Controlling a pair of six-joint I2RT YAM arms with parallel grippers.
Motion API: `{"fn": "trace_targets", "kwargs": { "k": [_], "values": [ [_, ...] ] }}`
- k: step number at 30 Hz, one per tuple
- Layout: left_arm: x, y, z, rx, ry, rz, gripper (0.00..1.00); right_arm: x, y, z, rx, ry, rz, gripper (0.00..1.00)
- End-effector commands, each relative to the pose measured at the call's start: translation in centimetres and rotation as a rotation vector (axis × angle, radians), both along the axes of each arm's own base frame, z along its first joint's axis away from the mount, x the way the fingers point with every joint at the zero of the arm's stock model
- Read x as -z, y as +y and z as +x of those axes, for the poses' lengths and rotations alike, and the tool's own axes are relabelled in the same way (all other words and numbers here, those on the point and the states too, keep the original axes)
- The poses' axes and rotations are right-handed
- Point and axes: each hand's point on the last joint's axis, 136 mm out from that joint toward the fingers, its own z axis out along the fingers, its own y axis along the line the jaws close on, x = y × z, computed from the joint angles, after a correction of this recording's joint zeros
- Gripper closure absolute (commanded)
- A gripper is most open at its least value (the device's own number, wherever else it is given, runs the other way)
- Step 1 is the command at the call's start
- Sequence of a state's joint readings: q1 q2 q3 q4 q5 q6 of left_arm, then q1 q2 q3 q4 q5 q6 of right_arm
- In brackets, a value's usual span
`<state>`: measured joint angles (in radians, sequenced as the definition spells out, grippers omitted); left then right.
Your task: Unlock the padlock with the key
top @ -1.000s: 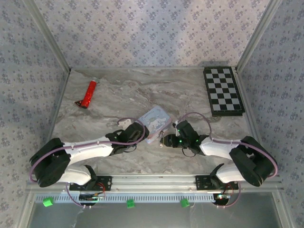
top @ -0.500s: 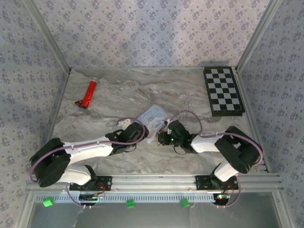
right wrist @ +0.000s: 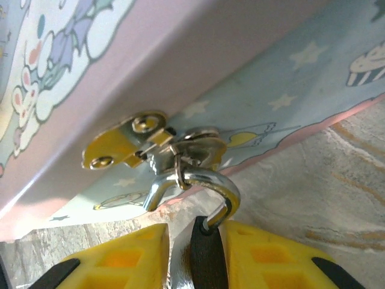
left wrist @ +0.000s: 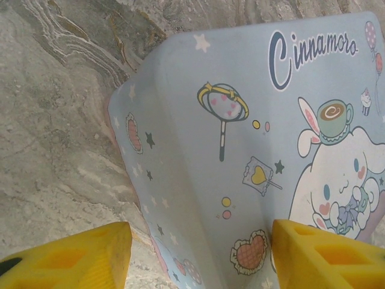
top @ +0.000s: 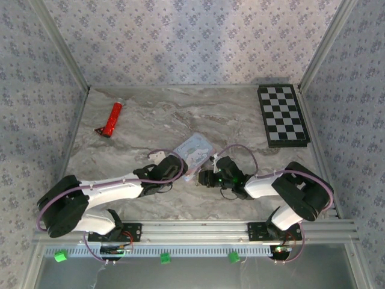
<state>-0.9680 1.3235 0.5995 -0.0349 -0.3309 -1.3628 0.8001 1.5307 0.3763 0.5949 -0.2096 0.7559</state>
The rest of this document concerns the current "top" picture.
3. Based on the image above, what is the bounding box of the red glitter tool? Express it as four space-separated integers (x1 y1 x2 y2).
94 101 125 138

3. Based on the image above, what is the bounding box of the black and grey chessboard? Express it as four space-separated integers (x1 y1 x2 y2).
257 84 311 148

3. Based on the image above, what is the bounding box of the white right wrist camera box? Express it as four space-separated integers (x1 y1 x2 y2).
210 153 222 174

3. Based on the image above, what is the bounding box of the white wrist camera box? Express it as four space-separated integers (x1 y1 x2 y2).
210 153 222 174
148 150 167 165

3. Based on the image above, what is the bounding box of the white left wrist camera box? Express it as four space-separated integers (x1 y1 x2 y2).
148 150 167 165

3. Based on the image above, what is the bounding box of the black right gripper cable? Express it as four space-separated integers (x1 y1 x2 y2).
220 187 239 202

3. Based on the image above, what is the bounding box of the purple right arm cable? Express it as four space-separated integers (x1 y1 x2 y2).
214 143 335 266

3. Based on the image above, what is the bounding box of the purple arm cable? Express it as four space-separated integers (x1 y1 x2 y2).
214 143 335 266
35 149 185 266

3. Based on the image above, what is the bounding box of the aluminium mounting rail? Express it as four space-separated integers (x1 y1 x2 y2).
32 220 360 244

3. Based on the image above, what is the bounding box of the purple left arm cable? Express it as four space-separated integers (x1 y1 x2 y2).
35 149 185 266

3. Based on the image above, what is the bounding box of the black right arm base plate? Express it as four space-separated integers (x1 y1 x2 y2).
247 222 303 241

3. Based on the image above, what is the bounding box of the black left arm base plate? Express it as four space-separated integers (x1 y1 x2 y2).
87 222 143 243

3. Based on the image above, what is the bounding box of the white slotted cable duct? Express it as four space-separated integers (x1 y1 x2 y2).
45 243 273 258

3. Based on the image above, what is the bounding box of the aluminium frame post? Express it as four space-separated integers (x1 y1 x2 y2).
298 0 359 92
28 0 91 92

